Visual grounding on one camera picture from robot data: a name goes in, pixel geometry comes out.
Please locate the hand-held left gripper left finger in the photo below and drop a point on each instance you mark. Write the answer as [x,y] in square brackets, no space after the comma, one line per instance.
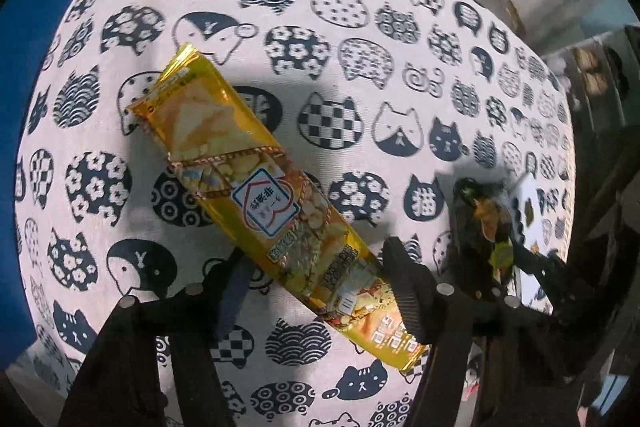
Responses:
[230,289]

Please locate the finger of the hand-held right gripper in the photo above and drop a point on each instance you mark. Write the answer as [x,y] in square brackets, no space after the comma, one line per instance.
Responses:
[537,262]

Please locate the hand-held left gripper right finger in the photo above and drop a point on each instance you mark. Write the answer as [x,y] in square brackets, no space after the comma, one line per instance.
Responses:
[405,292]

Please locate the cat-print tablecloth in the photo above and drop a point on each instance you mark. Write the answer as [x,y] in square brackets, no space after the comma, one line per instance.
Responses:
[350,7]

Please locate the golden snack packet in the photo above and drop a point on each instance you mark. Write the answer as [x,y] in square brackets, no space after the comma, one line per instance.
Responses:
[240,167]

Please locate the black snack packet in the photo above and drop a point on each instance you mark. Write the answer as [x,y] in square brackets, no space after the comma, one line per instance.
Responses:
[480,217]

